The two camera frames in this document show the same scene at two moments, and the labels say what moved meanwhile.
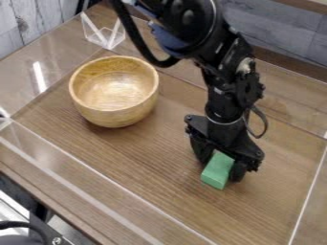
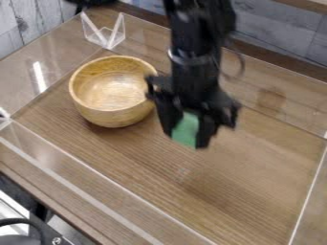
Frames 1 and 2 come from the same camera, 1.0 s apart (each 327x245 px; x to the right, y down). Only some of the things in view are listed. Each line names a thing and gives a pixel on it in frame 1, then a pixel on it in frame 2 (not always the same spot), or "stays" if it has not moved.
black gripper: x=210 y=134 -> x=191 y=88
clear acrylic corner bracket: x=103 y=37 stays
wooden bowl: x=114 y=90 stays
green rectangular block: x=218 y=169 -> x=185 y=132
